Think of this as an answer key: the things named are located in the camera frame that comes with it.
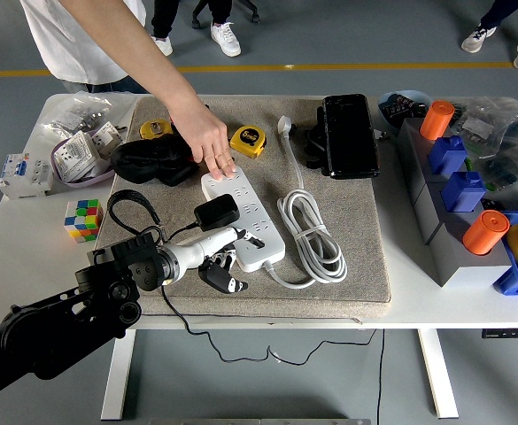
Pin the person's left hand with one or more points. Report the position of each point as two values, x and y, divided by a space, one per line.
207 137

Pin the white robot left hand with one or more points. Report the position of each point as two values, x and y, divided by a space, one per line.
201 250

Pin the black power adapter plug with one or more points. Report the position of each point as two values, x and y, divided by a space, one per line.
216 212

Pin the white power strip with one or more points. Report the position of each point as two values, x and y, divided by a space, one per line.
258 212

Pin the person's left forearm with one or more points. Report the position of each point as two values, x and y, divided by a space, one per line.
139 53

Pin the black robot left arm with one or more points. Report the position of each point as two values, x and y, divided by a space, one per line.
64 319

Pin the yellow 5m tape measure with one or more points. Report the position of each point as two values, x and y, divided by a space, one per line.
249 139

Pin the round yellow black tape measure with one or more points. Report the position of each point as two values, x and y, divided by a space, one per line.
154 128

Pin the black table control panel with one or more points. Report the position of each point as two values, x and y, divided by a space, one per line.
506 333

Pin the grey-brown fabric mat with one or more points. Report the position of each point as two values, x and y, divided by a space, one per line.
285 296

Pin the white table leg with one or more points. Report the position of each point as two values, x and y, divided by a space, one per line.
440 376
119 376

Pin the person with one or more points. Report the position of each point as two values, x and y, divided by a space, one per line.
64 44
225 40
477 39

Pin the multicoloured puzzle cube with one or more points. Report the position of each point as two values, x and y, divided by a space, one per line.
83 220

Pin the pale purple bowl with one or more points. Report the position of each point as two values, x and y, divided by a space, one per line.
88 181

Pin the clear bag of small hardware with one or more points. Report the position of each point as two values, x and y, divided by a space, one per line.
77 110

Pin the black office chair base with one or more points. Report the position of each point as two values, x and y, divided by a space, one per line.
249 6

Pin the blue plastic bin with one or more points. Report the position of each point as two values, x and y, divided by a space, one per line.
511 279

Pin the glossy black flat device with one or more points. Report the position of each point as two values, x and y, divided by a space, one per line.
351 137

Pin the grey block base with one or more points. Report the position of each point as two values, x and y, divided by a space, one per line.
458 261

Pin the light blue bowl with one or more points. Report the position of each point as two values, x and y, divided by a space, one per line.
387 121

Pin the white circuit breaker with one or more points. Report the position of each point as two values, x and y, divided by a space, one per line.
24 175

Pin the orange plastic cylinder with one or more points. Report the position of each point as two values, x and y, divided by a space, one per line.
486 232
437 119

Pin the dark printed packet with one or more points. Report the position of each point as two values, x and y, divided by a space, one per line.
402 106

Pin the blue plastic block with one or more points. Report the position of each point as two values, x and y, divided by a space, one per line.
448 155
464 192

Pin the clear bag of electronic parts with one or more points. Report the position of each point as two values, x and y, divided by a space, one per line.
506 146

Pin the white wall socket panel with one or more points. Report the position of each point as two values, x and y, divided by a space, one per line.
105 137
74 152

